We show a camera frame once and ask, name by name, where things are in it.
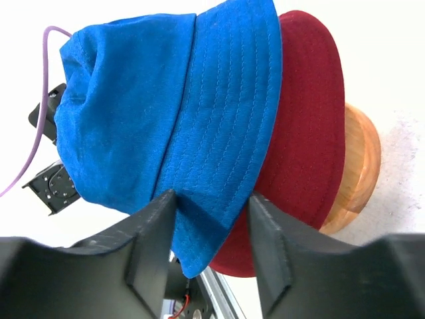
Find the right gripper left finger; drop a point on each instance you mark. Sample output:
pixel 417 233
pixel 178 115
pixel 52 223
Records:
pixel 120 272

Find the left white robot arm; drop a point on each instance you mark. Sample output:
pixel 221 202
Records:
pixel 53 185

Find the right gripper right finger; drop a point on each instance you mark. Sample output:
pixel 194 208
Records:
pixel 302 273

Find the blue bucket hat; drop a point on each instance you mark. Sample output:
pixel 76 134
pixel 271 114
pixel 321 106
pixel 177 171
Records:
pixel 182 102

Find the wooden hat stand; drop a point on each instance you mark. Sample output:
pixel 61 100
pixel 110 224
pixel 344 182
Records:
pixel 361 170

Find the aluminium mounting rail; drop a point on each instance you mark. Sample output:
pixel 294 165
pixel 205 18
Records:
pixel 206 296

